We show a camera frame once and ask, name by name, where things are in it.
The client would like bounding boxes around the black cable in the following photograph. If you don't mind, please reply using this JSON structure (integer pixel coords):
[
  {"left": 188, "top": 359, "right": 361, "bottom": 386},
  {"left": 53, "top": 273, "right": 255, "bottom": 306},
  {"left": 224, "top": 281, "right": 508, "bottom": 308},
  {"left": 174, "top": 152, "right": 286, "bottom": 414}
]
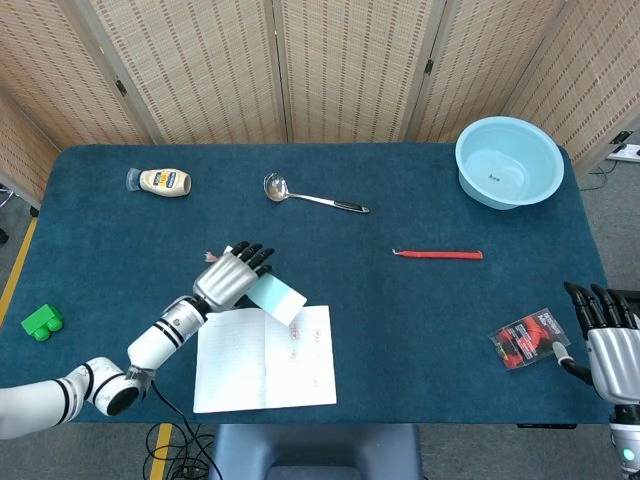
[{"left": 143, "top": 380, "right": 224, "bottom": 480}]

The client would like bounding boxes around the blue chair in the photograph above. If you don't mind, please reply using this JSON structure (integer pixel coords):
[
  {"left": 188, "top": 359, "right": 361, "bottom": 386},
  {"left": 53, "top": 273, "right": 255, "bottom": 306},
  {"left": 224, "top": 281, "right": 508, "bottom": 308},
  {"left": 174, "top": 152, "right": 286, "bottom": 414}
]
[{"left": 208, "top": 423, "right": 424, "bottom": 480}]

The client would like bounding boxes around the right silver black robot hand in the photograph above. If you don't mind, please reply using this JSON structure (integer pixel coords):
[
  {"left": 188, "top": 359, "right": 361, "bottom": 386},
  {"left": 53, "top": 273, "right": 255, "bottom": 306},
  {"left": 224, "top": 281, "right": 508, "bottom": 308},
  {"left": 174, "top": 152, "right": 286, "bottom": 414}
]
[{"left": 551, "top": 281, "right": 640, "bottom": 406}]

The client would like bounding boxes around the white lined notebook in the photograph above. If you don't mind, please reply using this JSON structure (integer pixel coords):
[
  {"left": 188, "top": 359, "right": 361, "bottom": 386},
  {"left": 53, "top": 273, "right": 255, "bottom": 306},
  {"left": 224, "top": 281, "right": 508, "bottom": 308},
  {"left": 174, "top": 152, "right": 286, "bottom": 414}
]
[{"left": 192, "top": 304, "right": 338, "bottom": 415}]

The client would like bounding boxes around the red black packet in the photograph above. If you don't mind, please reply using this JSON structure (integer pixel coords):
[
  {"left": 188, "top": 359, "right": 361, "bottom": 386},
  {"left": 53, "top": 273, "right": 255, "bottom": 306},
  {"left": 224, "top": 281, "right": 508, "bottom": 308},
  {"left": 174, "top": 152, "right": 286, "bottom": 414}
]
[{"left": 488, "top": 306, "right": 572, "bottom": 372}]

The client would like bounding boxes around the teal table cloth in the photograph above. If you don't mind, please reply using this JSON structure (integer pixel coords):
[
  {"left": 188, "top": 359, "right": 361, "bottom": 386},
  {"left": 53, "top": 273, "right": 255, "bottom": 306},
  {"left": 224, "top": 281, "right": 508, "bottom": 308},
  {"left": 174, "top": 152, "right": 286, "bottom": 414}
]
[{"left": 0, "top": 143, "right": 612, "bottom": 426}]

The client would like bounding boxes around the light blue plastic basin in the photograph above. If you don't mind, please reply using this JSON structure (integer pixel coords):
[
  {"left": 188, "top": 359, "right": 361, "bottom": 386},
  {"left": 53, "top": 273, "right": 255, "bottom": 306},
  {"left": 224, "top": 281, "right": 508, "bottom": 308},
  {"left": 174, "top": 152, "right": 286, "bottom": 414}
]
[{"left": 454, "top": 115, "right": 566, "bottom": 211}]

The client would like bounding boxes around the red candle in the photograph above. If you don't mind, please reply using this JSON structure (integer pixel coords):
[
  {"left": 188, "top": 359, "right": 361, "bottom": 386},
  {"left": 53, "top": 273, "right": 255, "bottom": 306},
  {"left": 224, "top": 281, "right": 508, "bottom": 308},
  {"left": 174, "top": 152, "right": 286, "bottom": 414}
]
[{"left": 391, "top": 248, "right": 485, "bottom": 262}]

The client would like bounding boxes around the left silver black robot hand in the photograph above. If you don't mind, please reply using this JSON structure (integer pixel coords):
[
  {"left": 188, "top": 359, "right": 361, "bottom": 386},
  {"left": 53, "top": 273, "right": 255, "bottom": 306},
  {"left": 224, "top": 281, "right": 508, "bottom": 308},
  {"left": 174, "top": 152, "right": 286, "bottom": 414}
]
[{"left": 192, "top": 240, "right": 277, "bottom": 312}]

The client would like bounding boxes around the green toy block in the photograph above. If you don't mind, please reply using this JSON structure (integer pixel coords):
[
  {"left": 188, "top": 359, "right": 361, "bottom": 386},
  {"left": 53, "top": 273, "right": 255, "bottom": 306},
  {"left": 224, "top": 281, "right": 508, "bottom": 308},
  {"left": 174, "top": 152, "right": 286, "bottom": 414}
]
[{"left": 20, "top": 303, "right": 65, "bottom": 343}]

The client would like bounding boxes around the mayonnaise squeeze bottle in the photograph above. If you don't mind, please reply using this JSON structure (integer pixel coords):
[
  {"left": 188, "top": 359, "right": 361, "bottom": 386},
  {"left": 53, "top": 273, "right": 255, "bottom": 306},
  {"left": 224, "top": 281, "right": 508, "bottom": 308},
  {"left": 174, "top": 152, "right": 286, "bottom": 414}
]
[{"left": 125, "top": 167, "right": 193, "bottom": 199}]

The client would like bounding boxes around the woven bamboo folding screen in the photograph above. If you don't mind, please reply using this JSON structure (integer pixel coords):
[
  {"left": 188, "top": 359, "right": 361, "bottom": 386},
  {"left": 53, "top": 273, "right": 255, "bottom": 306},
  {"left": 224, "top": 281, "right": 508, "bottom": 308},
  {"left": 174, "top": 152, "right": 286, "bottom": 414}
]
[{"left": 0, "top": 0, "right": 640, "bottom": 209}]

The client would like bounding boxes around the light blue white bookmark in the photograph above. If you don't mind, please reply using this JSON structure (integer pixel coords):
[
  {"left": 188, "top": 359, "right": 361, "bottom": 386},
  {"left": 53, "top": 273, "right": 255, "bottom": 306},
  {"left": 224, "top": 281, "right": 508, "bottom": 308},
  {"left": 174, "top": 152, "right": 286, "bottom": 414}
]
[{"left": 201, "top": 244, "right": 308, "bottom": 327}]

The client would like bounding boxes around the steel ladle black handle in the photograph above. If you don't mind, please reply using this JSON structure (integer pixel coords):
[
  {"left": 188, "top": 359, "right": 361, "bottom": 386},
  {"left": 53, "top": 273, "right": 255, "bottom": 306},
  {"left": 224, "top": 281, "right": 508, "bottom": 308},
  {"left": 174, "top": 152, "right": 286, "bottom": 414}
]
[{"left": 262, "top": 172, "right": 371, "bottom": 215}]

